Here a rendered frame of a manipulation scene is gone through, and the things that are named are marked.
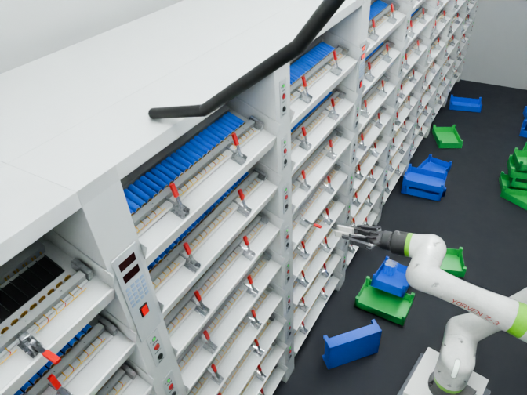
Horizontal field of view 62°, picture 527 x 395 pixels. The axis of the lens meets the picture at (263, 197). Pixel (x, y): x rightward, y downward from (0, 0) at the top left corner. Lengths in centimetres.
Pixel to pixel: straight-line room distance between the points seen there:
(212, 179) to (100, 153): 38
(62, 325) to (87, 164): 32
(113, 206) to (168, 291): 38
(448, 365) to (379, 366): 71
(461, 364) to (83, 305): 145
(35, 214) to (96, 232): 13
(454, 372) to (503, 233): 175
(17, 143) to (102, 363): 52
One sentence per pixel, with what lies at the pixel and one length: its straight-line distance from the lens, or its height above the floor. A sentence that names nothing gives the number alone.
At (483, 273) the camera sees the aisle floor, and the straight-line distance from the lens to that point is 320.
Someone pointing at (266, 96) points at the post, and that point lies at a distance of 135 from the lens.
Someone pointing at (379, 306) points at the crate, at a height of 0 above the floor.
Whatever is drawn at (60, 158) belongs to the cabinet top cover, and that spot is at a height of 175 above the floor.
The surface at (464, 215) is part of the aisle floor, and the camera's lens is 360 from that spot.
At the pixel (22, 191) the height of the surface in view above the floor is 175.
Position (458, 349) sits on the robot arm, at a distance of 199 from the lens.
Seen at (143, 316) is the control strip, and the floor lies 136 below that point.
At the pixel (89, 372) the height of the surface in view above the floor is 131.
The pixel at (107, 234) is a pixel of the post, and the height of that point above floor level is 162.
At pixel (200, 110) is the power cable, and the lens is 89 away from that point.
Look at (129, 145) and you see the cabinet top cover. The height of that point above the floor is 175.
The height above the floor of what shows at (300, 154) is 130.
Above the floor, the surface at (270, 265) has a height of 91.
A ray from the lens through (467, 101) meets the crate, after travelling 524.
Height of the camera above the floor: 220
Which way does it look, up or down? 38 degrees down
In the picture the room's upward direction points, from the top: 4 degrees counter-clockwise
